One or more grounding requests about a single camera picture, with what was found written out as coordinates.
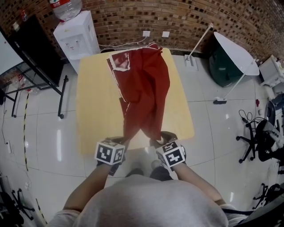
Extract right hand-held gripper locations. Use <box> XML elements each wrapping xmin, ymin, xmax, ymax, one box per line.
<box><xmin>150</xmin><ymin>131</ymin><xmax>186</xmax><ymax>172</ymax></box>

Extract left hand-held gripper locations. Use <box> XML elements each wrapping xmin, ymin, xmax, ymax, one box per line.
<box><xmin>94</xmin><ymin>137</ymin><xmax>129</xmax><ymax>177</ymax></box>

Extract red cloth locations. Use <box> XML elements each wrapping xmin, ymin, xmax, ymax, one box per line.
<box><xmin>106</xmin><ymin>41</ymin><xmax>171</xmax><ymax>145</ymax></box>

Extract person's right forearm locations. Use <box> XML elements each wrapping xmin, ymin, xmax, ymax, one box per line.
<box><xmin>172</xmin><ymin>164</ymin><xmax>225</xmax><ymax>206</ymax></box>

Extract person's left forearm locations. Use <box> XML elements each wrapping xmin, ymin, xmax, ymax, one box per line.
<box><xmin>63</xmin><ymin>164</ymin><xmax>113</xmax><ymax>212</ymax></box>

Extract person's right leg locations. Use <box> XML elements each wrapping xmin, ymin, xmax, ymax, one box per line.
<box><xmin>150</xmin><ymin>159</ymin><xmax>174</xmax><ymax>181</ymax></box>

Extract person's leg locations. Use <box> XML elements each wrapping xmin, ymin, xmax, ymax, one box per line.
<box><xmin>150</xmin><ymin>159</ymin><xmax>174</xmax><ymax>181</ymax></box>
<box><xmin>125</xmin><ymin>168</ymin><xmax>144</xmax><ymax>178</ymax></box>

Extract person's left leg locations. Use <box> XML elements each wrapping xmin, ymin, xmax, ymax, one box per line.
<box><xmin>125</xmin><ymin>168</ymin><xmax>144</xmax><ymax>178</ymax></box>

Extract person's grey shirt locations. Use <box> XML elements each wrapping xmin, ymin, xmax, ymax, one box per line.
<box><xmin>47</xmin><ymin>176</ymin><xmax>247</xmax><ymax>227</ymax></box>

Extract dark green container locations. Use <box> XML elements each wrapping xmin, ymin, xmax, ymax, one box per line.
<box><xmin>208</xmin><ymin>37</ymin><xmax>245</xmax><ymax>87</ymax></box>

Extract black office chair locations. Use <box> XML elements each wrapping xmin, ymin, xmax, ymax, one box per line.
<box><xmin>252</xmin><ymin>183</ymin><xmax>284</xmax><ymax>211</ymax></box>
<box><xmin>0</xmin><ymin>188</ymin><xmax>36</xmax><ymax>224</ymax></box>
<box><xmin>236</xmin><ymin>119</ymin><xmax>284</xmax><ymax>164</ymax></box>

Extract black floor fan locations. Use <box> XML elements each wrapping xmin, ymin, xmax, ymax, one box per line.
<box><xmin>265</xmin><ymin>97</ymin><xmax>280</xmax><ymax>125</ymax></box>

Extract white water dispenser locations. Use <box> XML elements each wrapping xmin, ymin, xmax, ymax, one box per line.
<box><xmin>52</xmin><ymin>10</ymin><xmax>100</xmax><ymax>67</ymax></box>

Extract bag of plastic bottles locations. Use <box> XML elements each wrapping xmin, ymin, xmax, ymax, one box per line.
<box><xmin>10</xmin><ymin>74</ymin><xmax>43</xmax><ymax>96</ymax></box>

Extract white low cabinet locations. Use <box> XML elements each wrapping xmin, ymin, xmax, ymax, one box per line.
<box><xmin>259</xmin><ymin>55</ymin><xmax>284</xmax><ymax>89</ymax></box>

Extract clear water dispenser bottle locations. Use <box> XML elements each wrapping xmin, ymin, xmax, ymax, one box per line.
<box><xmin>49</xmin><ymin>0</ymin><xmax>83</xmax><ymax>22</ymax></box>

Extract whiteboard on black stand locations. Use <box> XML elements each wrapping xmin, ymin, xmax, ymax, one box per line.
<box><xmin>0</xmin><ymin>26</ymin><xmax>68</xmax><ymax>119</ymax></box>

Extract light wooden pedestal table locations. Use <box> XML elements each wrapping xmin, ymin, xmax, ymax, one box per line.
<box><xmin>75</xmin><ymin>47</ymin><xmax>195</xmax><ymax>156</ymax></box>

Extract white-handled broom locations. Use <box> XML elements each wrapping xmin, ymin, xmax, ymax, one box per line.
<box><xmin>213</xmin><ymin>73</ymin><xmax>247</xmax><ymax>105</ymax></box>

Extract white power cable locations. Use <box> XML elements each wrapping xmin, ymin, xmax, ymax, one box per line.
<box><xmin>99</xmin><ymin>35</ymin><xmax>148</xmax><ymax>47</ymax></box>

